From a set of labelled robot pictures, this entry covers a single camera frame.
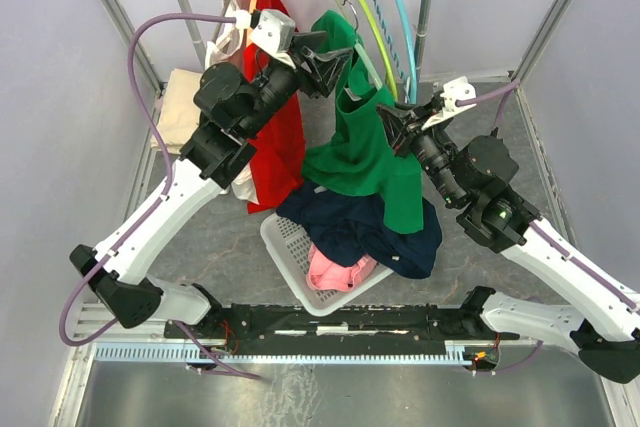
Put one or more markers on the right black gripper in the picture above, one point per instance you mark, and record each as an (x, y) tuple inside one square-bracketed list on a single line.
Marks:
[(405, 125)]

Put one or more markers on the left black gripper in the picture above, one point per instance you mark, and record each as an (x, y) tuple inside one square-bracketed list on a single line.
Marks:
[(327, 67)]

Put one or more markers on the mint green hanger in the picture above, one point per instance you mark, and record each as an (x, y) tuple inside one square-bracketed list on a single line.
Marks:
[(361, 51)]

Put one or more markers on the green t shirt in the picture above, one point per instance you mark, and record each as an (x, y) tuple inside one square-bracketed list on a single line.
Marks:
[(358, 161)]

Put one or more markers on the yellow green hanger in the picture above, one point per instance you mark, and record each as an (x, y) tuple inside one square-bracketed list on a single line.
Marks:
[(382, 49)]

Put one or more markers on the teal blue hanger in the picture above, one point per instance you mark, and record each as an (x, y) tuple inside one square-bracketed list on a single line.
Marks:
[(397, 35)]

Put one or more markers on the navy blue t shirt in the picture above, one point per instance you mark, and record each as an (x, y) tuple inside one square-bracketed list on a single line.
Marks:
[(345, 229)]

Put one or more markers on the pink t shirt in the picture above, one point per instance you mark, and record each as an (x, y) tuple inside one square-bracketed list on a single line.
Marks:
[(324, 274)]

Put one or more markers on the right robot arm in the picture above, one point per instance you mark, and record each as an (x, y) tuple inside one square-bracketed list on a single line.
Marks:
[(600, 324)]

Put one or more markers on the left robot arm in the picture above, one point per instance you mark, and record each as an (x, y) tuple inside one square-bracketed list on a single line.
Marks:
[(233, 110)]

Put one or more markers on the white t shirt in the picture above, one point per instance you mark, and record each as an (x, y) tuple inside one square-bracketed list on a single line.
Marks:
[(228, 44)]

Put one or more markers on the red t shirt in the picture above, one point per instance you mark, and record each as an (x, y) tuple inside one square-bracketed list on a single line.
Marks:
[(276, 166)]

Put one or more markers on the folded beige cloth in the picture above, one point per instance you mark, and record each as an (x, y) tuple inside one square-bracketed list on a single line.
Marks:
[(179, 116)]

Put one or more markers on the white plastic basket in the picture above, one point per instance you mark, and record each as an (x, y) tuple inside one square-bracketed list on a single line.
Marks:
[(288, 245)]

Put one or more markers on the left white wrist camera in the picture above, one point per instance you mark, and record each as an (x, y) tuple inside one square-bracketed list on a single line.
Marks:
[(270, 30)]

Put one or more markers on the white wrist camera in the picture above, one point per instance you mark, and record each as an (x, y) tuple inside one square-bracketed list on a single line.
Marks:
[(270, 30), (458, 96)]

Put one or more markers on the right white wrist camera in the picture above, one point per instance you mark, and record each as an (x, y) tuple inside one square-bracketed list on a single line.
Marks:
[(458, 96)]

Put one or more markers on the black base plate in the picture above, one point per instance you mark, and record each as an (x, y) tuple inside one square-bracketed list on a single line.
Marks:
[(273, 329)]

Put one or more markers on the light blue cable duct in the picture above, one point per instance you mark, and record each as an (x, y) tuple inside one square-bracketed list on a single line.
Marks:
[(448, 353)]

